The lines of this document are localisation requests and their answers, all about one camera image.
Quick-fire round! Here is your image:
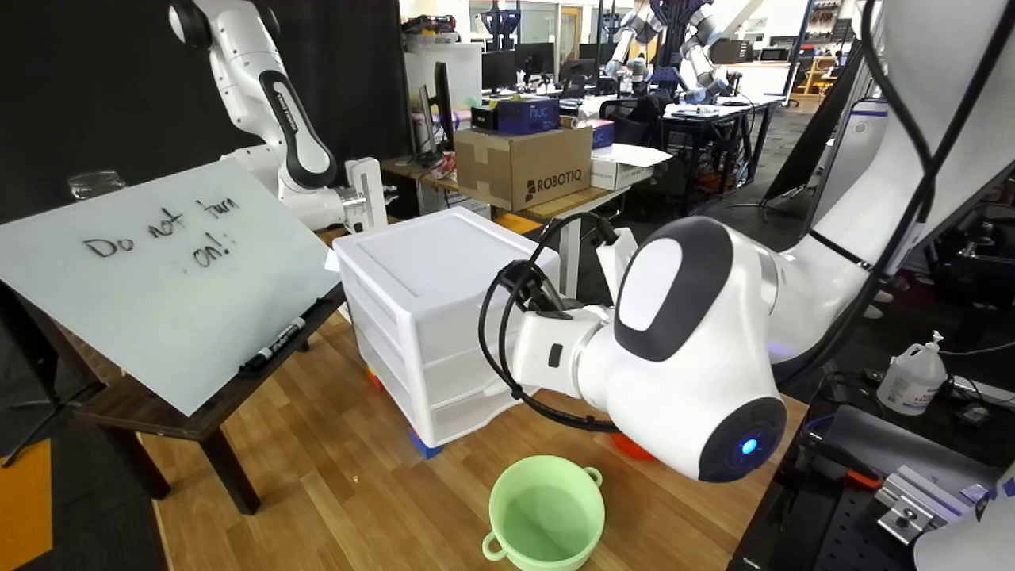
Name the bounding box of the white boxy gripper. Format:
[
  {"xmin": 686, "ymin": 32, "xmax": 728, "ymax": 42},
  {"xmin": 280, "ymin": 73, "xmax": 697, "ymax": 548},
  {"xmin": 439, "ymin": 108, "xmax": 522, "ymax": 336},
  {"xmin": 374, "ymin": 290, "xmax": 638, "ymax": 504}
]
[{"xmin": 342, "ymin": 155, "xmax": 393, "ymax": 236}]

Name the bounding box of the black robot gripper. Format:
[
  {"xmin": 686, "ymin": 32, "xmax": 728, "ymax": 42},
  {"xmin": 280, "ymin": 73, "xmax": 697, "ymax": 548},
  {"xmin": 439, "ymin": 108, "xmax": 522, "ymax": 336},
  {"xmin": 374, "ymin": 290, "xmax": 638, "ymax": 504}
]
[{"xmin": 490, "ymin": 256, "xmax": 576, "ymax": 322}]

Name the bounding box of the light wooden desk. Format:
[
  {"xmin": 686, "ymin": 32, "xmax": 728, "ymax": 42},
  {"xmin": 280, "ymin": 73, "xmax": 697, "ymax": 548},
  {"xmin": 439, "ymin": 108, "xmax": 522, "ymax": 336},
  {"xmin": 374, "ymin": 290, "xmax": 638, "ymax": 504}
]
[{"xmin": 382, "ymin": 155, "xmax": 638, "ymax": 232}]

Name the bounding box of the large cardboard box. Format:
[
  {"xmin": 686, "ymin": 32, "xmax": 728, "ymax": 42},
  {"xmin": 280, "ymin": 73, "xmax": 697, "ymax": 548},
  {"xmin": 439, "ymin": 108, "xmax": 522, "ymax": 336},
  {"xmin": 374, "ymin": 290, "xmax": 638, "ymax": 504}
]
[{"xmin": 452, "ymin": 123, "xmax": 595, "ymax": 212}]

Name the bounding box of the white paper stack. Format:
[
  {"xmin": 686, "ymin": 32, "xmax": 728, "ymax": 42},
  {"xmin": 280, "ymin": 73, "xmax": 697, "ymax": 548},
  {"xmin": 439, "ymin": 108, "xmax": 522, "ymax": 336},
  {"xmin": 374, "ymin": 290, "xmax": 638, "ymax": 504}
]
[{"xmin": 587, "ymin": 140, "xmax": 674, "ymax": 193}]

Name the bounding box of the dark purple box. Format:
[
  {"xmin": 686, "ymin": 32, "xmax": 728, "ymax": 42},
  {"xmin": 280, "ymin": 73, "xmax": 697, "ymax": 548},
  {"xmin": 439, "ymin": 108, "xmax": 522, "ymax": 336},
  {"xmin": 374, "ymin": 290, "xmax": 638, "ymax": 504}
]
[{"xmin": 469, "ymin": 91, "xmax": 565, "ymax": 137}]

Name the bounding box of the black whiteboard marker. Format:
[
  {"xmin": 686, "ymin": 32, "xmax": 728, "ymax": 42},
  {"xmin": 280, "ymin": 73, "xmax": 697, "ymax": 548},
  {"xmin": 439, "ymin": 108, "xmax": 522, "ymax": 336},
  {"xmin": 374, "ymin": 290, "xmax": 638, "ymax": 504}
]
[{"xmin": 234, "ymin": 315, "xmax": 310, "ymax": 381}]

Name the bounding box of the blue tape piece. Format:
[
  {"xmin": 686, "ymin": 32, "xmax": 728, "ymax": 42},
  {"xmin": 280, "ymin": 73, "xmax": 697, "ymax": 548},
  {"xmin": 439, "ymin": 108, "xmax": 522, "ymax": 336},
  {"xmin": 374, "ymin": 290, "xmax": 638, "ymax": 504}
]
[{"xmin": 409, "ymin": 428, "xmax": 446, "ymax": 460}]

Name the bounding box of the whiteboard with handwritten note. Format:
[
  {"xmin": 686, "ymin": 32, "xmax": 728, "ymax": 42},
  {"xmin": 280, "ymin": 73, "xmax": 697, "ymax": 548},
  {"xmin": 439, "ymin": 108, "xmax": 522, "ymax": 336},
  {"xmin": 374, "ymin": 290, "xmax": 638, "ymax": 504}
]
[{"xmin": 0, "ymin": 161, "xmax": 342, "ymax": 419}]

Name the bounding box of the light green plastic pot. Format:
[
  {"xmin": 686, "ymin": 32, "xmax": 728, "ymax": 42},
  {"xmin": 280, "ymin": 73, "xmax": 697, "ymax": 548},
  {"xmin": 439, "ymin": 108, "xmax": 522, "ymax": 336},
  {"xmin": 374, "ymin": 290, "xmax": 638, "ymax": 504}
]
[{"xmin": 480, "ymin": 453, "xmax": 609, "ymax": 571}]

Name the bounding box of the dark wooden side table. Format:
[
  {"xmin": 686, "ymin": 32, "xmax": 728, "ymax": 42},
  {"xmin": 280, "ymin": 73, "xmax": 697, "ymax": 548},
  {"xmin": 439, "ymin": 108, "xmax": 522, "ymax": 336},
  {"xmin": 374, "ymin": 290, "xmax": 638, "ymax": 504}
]
[{"xmin": 0, "ymin": 282, "xmax": 353, "ymax": 519}]

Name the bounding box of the black clamp with orange grip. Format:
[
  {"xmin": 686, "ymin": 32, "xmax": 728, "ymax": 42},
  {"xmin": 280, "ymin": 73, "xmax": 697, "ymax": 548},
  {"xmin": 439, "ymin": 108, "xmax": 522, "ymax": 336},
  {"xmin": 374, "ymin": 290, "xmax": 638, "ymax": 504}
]
[{"xmin": 805, "ymin": 439, "xmax": 886, "ymax": 494}]

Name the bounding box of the black perforated breadboard plate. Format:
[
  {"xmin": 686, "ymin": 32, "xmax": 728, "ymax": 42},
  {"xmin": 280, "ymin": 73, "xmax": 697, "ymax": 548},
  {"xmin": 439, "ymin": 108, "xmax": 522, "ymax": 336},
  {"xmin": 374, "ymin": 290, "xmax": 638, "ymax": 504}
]
[{"xmin": 725, "ymin": 423, "xmax": 954, "ymax": 571}]

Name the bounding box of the white plastic jug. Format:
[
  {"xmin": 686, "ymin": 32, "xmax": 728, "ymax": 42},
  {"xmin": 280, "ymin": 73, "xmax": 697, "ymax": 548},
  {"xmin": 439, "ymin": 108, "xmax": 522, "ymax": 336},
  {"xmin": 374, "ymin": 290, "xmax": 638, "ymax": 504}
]
[{"xmin": 873, "ymin": 327, "xmax": 951, "ymax": 419}]

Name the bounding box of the orange floor mat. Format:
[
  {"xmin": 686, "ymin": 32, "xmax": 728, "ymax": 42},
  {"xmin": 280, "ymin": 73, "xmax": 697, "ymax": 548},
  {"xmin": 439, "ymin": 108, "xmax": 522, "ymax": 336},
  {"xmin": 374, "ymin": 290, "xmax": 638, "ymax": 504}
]
[{"xmin": 0, "ymin": 439, "xmax": 58, "ymax": 571}]

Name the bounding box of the white rounded object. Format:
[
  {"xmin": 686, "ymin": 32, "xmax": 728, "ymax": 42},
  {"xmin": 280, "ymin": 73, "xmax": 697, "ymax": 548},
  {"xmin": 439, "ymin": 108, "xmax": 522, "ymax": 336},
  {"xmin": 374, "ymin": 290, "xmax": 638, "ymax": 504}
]
[{"xmin": 912, "ymin": 464, "xmax": 1015, "ymax": 571}]

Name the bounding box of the white plastic drawer cabinet frame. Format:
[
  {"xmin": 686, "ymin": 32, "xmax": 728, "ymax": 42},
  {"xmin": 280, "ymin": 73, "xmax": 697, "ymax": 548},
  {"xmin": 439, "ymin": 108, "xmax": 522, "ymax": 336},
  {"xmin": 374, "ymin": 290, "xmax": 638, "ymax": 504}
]
[{"xmin": 333, "ymin": 205, "xmax": 565, "ymax": 450}]

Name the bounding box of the aluminium extrusion rail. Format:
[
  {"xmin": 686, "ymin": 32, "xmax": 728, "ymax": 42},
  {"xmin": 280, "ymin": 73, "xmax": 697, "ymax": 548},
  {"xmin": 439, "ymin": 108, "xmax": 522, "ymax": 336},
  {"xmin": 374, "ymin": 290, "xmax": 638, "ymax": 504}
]
[{"xmin": 873, "ymin": 464, "xmax": 996, "ymax": 548}]

